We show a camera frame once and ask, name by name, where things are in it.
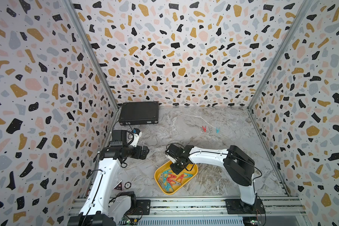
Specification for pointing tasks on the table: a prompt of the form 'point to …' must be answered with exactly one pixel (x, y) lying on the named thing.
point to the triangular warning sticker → (118, 186)
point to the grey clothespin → (210, 129)
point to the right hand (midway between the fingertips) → (174, 169)
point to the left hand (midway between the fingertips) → (141, 148)
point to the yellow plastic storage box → (163, 184)
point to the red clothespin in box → (170, 179)
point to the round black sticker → (127, 185)
